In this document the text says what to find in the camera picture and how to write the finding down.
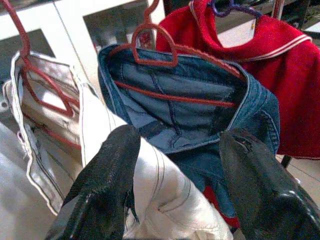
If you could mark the red garment with white trim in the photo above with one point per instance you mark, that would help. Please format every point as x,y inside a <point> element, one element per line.
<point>287,87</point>

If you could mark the white garment with dark stitching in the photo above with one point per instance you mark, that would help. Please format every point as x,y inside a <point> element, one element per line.
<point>160,200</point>

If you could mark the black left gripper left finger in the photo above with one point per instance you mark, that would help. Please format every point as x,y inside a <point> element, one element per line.
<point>100,190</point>

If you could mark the white cabinet with glass doors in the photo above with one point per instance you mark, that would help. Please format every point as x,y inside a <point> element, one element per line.
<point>67,22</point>

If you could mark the purple velvet hanger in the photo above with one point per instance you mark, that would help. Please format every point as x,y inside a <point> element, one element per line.
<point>225,11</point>

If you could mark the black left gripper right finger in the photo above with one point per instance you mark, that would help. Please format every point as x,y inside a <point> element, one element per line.
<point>262,195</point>

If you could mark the blue denim garment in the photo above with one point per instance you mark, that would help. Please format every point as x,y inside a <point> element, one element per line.
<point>200,85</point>

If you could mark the plain white hanging garment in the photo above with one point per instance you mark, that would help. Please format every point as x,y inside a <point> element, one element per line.
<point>15,187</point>

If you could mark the red velvet hanger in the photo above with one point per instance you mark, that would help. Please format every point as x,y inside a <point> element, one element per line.
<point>135,46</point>
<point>23,40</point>

